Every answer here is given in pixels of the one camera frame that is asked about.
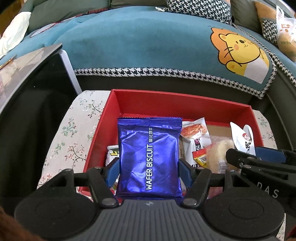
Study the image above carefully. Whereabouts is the clear round bread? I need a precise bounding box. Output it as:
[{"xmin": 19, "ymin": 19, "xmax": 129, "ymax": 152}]
[{"xmin": 206, "ymin": 136, "xmax": 238, "ymax": 174}]

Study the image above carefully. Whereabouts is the teal lion sofa cover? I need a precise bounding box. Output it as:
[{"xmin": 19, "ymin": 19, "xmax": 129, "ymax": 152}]
[{"xmin": 1, "ymin": 6, "xmax": 295, "ymax": 98}]

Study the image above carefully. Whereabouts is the white cushion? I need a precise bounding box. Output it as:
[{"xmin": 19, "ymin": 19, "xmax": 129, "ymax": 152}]
[{"xmin": 0, "ymin": 11, "xmax": 32, "ymax": 58}]

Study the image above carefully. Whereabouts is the green white Kaprons wafer pack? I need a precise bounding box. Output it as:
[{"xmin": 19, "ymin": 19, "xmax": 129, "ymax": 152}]
[{"xmin": 105, "ymin": 145, "xmax": 119, "ymax": 166}]

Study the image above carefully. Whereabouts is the red cardboard box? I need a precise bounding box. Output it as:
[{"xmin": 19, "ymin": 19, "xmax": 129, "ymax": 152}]
[{"xmin": 83, "ymin": 89, "xmax": 263, "ymax": 171}]

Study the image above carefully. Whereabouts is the white spicy snack packet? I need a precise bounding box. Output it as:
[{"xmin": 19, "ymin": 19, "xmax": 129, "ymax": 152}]
[{"xmin": 230, "ymin": 122, "xmax": 256, "ymax": 156}]

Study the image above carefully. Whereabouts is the houndstooth orange cushion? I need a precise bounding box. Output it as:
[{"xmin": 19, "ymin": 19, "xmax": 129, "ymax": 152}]
[
  {"xmin": 164, "ymin": 0, "xmax": 232, "ymax": 24},
  {"xmin": 254, "ymin": 1, "xmax": 278, "ymax": 46}
]

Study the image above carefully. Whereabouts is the blue wafer biscuit pack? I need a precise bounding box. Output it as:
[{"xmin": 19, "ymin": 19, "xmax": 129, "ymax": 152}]
[{"xmin": 116, "ymin": 117, "xmax": 182, "ymax": 199}]

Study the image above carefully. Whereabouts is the white plastic bag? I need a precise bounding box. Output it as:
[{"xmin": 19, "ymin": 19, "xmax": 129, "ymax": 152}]
[{"xmin": 276, "ymin": 6, "xmax": 296, "ymax": 63}]

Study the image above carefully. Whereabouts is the red yellow snack bag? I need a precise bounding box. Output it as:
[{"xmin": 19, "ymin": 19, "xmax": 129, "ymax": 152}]
[{"xmin": 192, "ymin": 144, "xmax": 213, "ymax": 168}]

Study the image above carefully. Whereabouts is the small white snack packet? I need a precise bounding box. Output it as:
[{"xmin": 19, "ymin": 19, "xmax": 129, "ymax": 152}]
[{"xmin": 181, "ymin": 118, "xmax": 212, "ymax": 167}]

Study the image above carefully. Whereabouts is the dark green sofa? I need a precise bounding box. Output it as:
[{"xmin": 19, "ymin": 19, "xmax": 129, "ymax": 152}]
[{"xmin": 23, "ymin": 1, "xmax": 295, "ymax": 149}]

